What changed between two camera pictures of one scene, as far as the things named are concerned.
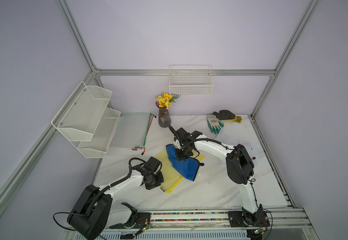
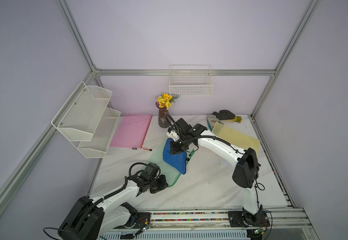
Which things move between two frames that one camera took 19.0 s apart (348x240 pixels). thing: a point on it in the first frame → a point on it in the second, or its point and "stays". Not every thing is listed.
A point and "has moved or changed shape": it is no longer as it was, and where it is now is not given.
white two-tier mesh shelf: [86, 121] stays
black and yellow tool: [226, 115] stays
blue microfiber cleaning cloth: [188, 168] has moved or changed shape
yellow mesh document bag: [172, 178] → [238, 139]
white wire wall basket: [188, 80] stays
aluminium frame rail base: [286, 224] stays
